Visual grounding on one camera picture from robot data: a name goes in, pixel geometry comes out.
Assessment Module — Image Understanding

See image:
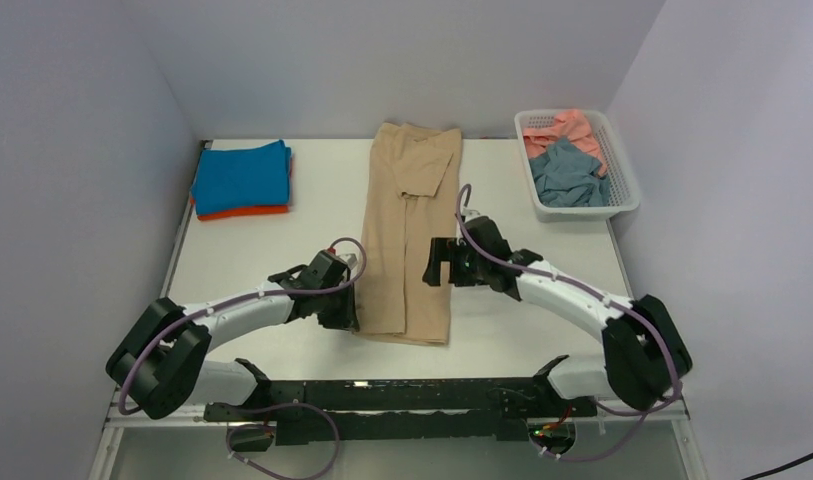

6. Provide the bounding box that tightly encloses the white plastic basket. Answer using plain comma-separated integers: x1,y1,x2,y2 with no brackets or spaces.
514,109,640,223

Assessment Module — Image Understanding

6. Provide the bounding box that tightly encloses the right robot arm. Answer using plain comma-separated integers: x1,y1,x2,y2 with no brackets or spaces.
422,216,693,415

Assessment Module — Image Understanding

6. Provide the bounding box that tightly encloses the folded orange t shirt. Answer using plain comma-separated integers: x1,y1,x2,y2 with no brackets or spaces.
189,158,295,223

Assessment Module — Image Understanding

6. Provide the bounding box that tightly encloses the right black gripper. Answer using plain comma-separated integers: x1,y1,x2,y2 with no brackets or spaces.
423,237,489,287

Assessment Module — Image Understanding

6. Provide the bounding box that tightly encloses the folded blue t shirt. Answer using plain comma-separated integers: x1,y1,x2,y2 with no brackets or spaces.
189,139,293,217

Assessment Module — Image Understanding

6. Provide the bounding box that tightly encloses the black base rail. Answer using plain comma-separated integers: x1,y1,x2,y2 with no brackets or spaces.
204,377,596,446

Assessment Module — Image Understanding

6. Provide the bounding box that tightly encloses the black cable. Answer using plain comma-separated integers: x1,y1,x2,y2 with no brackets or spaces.
740,443,813,480

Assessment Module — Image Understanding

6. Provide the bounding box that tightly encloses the grey-blue t shirt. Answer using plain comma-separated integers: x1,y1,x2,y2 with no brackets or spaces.
529,137,611,208

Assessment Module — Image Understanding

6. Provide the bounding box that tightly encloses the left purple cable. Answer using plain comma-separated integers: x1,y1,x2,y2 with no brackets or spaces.
117,237,341,480

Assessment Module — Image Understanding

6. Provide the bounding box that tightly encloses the beige t shirt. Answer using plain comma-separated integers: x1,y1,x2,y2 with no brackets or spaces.
356,123,463,345

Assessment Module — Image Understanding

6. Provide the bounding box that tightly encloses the pink t shirt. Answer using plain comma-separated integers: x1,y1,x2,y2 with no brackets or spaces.
523,109,608,177

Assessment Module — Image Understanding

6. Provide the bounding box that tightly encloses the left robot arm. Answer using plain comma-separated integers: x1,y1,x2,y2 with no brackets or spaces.
105,248,362,420

